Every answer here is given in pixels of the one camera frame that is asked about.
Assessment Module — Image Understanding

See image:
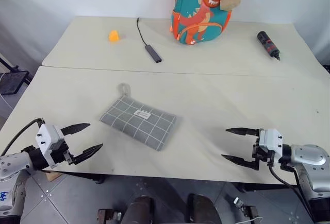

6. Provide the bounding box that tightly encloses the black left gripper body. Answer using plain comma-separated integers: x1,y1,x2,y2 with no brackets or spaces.
50,139,76,167

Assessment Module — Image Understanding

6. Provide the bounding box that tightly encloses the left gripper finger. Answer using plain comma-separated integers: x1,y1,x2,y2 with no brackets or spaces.
61,123,91,135
71,143,104,165

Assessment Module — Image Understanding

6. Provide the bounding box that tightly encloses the small dark brown block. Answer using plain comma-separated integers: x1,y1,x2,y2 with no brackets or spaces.
242,204,260,219
97,208,122,222

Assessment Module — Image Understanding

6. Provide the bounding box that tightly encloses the black red electric screwdriver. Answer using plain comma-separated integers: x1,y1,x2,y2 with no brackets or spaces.
256,30,282,61

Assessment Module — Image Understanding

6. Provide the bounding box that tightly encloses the white plug with cable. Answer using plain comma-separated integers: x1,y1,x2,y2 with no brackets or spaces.
233,196,264,224

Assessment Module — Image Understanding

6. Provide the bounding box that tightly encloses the teal dinosaur backpack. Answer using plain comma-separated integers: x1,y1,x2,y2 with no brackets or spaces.
169,0,242,46

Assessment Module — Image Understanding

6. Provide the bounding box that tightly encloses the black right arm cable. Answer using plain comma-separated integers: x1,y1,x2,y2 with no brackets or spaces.
268,164,318,222

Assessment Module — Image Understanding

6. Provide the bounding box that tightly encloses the black USB hub with cable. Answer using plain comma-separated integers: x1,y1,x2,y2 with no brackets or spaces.
136,17,163,63

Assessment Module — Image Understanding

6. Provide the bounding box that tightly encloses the black table leg frame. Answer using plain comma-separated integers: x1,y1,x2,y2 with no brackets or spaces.
236,182,299,193
58,171,106,185

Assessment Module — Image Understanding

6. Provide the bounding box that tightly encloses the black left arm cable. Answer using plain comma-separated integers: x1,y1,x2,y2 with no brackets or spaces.
0,117,45,156

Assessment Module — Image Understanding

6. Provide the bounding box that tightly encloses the black metal rack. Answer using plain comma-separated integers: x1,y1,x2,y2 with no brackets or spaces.
0,56,33,96

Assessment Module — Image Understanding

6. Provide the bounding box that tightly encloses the dark rounded shape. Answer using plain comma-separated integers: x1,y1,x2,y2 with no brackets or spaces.
123,195,156,224
185,193,220,224

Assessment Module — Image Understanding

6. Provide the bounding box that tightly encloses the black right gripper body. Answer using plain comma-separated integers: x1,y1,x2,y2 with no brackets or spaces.
252,141,275,170

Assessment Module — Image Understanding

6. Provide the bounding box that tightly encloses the small wooden block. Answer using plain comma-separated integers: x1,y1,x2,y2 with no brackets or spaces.
44,171,60,182

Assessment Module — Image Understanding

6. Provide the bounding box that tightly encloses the grey checked fabric pouch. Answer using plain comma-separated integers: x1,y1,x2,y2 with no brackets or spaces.
100,82,179,152

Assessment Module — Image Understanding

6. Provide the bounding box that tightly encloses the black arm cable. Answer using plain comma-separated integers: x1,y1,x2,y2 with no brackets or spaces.
0,117,45,156
268,164,318,222

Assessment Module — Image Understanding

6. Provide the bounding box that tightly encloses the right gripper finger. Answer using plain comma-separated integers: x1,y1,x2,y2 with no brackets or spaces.
221,153,259,170
225,127,261,145

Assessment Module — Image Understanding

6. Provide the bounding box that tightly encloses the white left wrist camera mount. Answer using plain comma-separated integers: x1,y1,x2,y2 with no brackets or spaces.
35,124,65,169

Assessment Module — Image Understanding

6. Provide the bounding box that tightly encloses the small orange plastic object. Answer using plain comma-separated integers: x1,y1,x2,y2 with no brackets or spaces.
108,30,121,43

